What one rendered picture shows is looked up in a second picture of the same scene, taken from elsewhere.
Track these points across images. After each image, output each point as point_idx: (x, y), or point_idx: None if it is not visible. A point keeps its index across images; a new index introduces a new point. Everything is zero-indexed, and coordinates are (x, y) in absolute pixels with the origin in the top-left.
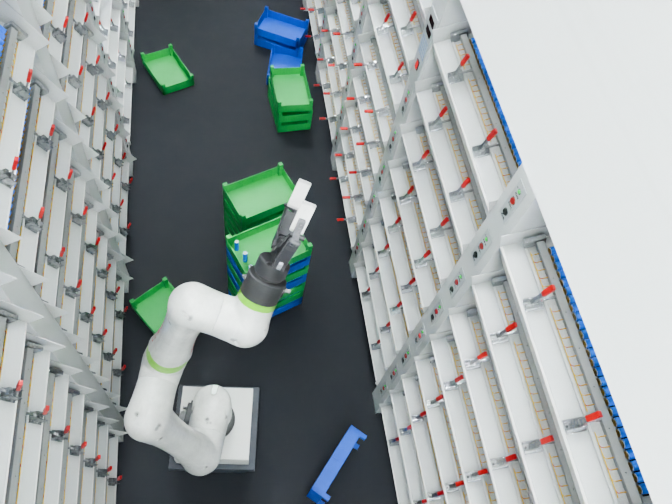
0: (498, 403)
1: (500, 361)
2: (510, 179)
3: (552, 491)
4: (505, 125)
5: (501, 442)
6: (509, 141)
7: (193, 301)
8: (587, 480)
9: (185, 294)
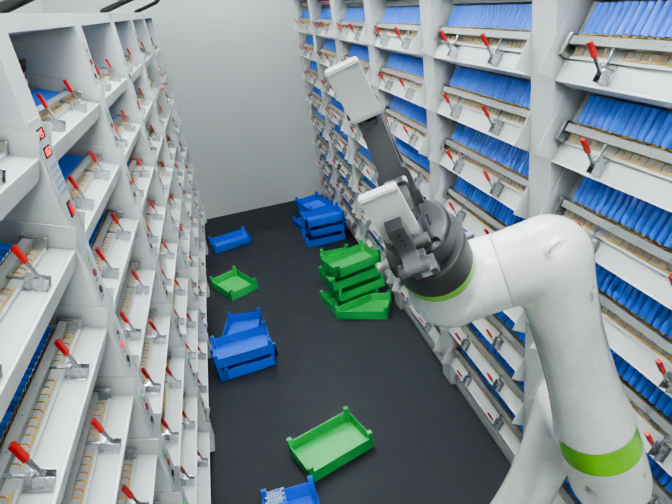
0: (32, 429)
1: (8, 356)
2: None
3: (42, 263)
4: None
5: (59, 391)
6: None
7: (537, 216)
8: (16, 167)
9: (557, 217)
